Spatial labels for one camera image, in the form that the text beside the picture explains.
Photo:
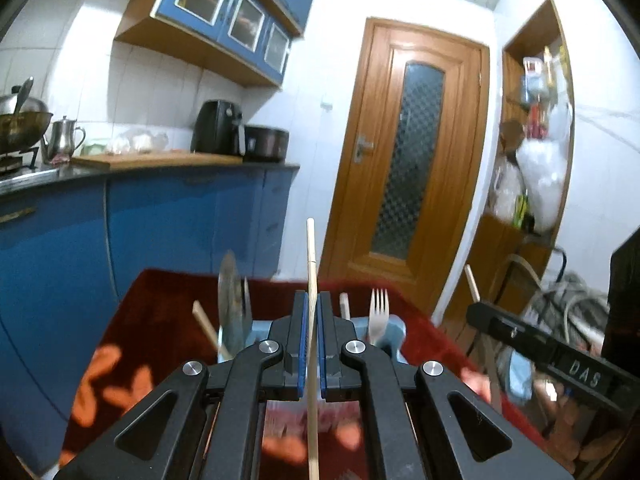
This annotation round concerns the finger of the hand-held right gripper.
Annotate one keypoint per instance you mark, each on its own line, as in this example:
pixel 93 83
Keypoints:
pixel 505 327

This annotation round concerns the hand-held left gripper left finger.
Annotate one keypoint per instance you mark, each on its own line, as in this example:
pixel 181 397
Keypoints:
pixel 300 345

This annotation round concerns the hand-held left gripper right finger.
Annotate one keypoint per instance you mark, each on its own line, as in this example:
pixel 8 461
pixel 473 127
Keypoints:
pixel 322 345

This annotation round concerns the wooden chopstick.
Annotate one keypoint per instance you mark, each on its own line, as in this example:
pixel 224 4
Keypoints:
pixel 206 325
pixel 311 260
pixel 472 285

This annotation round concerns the metal table knife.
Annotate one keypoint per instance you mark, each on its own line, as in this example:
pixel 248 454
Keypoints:
pixel 246 307

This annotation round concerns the light blue utensil box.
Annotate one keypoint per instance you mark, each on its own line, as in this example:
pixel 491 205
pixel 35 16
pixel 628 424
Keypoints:
pixel 387 334

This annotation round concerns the white plastic fork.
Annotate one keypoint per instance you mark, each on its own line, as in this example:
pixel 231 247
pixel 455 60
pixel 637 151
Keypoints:
pixel 378 310

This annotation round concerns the person's right hand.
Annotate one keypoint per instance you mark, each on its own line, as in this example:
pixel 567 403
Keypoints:
pixel 597 452

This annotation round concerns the red floral blanket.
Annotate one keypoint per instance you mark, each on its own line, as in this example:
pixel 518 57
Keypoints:
pixel 165 320

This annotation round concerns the wooden door glass panel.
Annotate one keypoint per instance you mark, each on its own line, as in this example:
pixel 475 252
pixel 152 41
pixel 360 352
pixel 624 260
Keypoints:
pixel 360 210

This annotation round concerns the white plastic bag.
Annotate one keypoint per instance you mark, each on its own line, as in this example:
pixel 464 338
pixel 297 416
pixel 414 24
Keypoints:
pixel 542 180

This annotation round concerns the blue kitchen base cabinets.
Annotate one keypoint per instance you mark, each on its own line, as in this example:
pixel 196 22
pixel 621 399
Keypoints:
pixel 150 225

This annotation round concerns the black rice cooker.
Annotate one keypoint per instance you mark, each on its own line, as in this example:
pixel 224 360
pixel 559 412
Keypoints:
pixel 267 144

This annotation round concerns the black air fryer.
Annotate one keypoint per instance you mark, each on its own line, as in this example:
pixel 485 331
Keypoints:
pixel 215 127

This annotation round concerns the wooden cutting board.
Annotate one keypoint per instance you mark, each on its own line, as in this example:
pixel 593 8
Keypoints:
pixel 150 160

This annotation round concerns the bottles with red labels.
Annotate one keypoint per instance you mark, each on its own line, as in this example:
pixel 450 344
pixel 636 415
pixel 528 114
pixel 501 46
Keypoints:
pixel 535 80

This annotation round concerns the clear plastic food bags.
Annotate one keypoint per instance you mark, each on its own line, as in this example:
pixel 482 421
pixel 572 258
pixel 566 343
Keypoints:
pixel 135 141

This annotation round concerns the metal kettle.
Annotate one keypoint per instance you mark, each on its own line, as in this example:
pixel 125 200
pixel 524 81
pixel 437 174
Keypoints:
pixel 62 140

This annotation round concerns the gas stove grate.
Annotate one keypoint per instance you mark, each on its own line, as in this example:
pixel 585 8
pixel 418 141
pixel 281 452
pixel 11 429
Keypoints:
pixel 20 160

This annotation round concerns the metal wok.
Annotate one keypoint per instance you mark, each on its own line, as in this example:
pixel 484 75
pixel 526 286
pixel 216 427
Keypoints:
pixel 22 127

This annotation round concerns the metal ladle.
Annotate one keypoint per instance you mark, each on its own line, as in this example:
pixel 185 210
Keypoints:
pixel 22 95

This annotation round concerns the wooden wall shelf niche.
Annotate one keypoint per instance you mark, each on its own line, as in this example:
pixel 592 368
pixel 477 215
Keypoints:
pixel 505 260

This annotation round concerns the blue glass-door wall cabinet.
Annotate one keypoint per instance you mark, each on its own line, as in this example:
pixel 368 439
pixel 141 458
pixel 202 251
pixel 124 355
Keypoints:
pixel 215 15

